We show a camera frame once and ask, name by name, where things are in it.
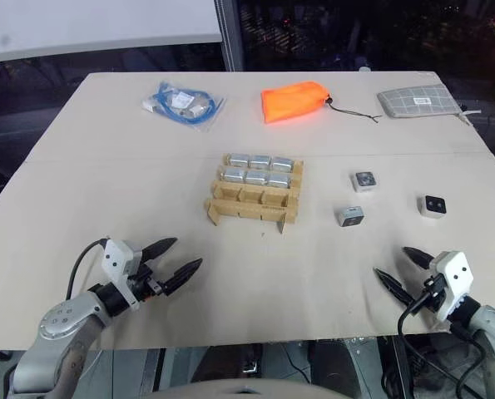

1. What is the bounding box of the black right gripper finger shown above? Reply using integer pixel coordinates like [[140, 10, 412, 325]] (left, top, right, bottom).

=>
[[373, 268, 414, 309], [401, 246, 434, 272]]

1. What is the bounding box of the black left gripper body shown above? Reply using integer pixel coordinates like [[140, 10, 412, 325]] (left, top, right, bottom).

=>
[[131, 259, 168, 301]]

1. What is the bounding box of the grey window pillar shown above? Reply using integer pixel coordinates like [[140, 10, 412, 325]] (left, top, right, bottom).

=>
[[213, 0, 246, 72]]

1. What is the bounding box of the orange drawstring pouch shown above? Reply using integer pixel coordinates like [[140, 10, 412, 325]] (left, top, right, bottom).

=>
[[260, 81, 381, 125]]

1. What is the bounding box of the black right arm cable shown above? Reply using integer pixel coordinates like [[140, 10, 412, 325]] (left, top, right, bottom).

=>
[[398, 290, 495, 399]]

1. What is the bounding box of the grey cube top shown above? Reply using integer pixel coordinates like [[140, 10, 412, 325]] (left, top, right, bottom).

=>
[[350, 170, 379, 194]]

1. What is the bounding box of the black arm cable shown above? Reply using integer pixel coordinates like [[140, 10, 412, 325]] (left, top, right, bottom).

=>
[[66, 238, 109, 301], [398, 290, 495, 399]]

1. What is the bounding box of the wooden tray rack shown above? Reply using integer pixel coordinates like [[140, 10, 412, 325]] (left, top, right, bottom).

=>
[[204, 152, 305, 234]]

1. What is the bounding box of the white wall panel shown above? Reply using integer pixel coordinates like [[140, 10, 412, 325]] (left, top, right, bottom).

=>
[[0, 0, 224, 64]]

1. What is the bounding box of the white cube black face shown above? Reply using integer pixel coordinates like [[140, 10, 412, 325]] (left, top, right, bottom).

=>
[[417, 194, 449, 226]]

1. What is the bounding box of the dark rounded shape under table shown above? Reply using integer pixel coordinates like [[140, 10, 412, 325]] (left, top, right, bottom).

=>
[[196, 342, 265, 382]]

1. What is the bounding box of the grey cube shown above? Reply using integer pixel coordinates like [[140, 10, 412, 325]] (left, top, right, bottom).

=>
[[334, 204, 365, 229], [350, 170, 379, 194]]

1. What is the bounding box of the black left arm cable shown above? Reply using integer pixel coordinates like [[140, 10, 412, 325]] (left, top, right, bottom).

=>
[[66, 238, 109, 301]]

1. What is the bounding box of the grey rounded robot torso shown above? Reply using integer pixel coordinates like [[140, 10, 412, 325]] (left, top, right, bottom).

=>
[[150, 377, 340, 399]]

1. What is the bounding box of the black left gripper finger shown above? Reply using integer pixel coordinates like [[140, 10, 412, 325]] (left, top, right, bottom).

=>
[[142, 237, 179, 264], [161, 257, 204, 298]]

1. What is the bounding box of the plastic bag with blue cable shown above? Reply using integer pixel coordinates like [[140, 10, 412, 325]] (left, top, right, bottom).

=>
[[140, 81, 227, 134]]

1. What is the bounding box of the grey checked zipper pouch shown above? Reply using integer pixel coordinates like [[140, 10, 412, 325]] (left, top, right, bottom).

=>
[[376, 84, 481, 124]]

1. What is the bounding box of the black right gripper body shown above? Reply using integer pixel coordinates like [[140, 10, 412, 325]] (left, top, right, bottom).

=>
[[409, 273, 446, 316]]

